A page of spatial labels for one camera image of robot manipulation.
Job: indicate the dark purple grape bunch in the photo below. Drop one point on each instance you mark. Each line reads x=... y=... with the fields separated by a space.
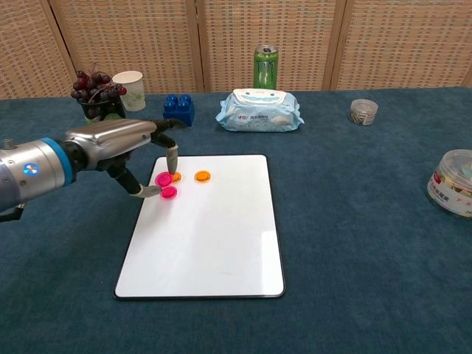
x=94 y=88

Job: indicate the small clear paper clip jar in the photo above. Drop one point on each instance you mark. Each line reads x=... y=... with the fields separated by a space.
x=364 y=111

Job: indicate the large clear binder clip jar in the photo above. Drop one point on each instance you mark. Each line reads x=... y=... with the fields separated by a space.
x=453 y=184

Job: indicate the woven bamboo folding screen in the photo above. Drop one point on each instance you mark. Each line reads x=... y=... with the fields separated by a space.
x=258 y=22

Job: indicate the teal table cloth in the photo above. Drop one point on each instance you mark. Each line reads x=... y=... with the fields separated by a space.
x=350 y=258

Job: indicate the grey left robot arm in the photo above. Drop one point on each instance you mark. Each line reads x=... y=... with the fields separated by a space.
x=29 y=173

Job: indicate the white paper cup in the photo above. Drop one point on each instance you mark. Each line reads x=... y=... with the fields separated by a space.
x=133 y=92

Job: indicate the orange round token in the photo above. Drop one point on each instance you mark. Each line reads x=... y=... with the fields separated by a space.
x=177 y=178
x=202 y=176

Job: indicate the pink round token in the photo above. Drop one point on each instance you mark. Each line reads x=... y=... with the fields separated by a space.
x=163 y=180
x=169 y=193

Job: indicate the blue building block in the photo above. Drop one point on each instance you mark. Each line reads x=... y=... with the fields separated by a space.
x=178 y=108

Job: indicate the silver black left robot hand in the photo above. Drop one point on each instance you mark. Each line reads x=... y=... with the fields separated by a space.
x=110 y=142

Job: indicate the green drink can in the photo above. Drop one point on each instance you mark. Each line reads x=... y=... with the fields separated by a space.
x=265 y=68

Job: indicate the white magnetic whiteboard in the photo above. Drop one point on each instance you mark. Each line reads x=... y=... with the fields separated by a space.
x=206 y=236

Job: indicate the black mesh pen holder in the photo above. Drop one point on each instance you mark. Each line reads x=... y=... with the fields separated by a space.
x=110 y=110

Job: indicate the light blue wet wipes pack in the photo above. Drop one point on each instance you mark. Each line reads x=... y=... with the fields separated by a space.
x=258 y=112

